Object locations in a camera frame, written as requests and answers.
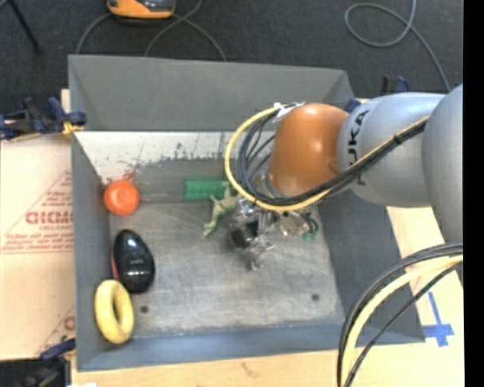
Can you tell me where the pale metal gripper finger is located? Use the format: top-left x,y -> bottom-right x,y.
243,249 -> 264,272
254,236 -> 277,256

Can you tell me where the pale green toy animal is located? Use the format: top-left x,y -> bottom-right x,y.
202,181 -> 239,238

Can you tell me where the grey metal bin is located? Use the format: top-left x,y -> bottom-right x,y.
67,54 -> 427,372

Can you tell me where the green flat block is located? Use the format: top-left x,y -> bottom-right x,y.
184,179 -> 232,202

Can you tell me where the black computer mouse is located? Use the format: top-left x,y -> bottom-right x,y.
111,228 -> 156,294

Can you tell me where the orange ball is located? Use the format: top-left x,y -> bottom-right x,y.
102,180 -> 141,217

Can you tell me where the brown cardboard board, red print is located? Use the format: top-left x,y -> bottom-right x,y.
0,88 -> 78,363

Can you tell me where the yellow ring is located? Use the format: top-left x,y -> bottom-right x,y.
94,279 -> 136,345

